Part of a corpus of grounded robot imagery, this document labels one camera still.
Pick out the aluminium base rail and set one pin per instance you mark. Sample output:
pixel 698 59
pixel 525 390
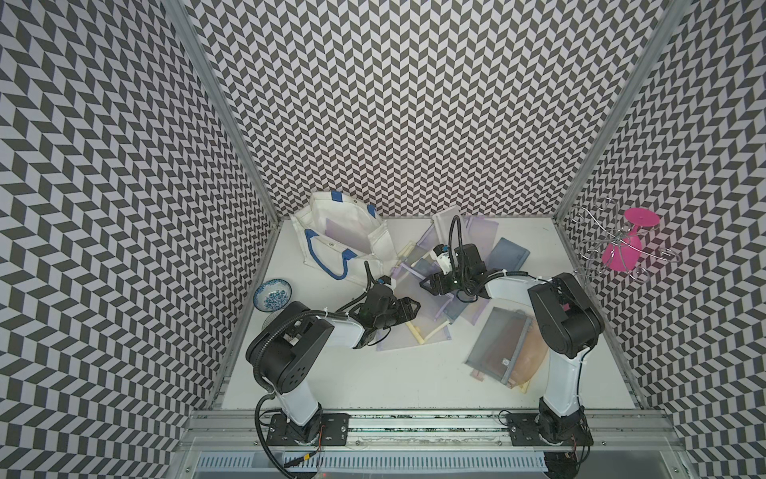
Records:
pixel 368 429

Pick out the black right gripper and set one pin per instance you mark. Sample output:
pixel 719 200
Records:
pixel 435 278

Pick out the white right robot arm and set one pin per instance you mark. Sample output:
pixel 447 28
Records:
pixel 567 320

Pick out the blue patterned ceramic bowl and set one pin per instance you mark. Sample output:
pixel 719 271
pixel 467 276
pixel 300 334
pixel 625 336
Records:
pixel 272 295

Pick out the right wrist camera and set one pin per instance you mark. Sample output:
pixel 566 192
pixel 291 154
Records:
pixel 442 256

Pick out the yellow trim mesh pouch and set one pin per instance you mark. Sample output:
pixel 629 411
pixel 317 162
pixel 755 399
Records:
pixel 413 267

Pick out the lilac mesh pouch rear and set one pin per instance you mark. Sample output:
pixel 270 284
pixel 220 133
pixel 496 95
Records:
pixel 481 232

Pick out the white mesh pencil pouch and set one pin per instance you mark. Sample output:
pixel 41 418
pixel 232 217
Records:
pixel 442 222

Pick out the silver wire glass rack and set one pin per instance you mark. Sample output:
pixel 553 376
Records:
pixel 608 220

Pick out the grey mesh pouch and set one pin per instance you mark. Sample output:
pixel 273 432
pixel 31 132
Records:
pixel 498 346

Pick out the magenta plastic wine glass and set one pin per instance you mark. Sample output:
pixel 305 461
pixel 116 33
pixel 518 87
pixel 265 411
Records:
pixel 625 248

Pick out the purple mesh pouch bottom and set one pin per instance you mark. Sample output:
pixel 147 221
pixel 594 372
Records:
pixel 410 336

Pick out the white canvas bag blue handles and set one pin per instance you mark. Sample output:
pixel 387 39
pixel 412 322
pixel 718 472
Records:
pixel 335 260

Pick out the dark blue flat pouch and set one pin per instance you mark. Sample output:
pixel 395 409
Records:
pixel 507 255

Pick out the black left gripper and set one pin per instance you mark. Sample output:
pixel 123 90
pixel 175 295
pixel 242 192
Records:
pixel 405 308

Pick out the blue mesh pouch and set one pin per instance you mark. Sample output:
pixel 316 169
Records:
pixel 454 309

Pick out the purple mesh pouch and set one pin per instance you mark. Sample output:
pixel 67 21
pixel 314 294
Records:
pixel 355 236
pixel 410 336

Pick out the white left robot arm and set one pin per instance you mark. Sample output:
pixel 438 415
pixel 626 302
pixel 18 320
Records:
pixel 284 353

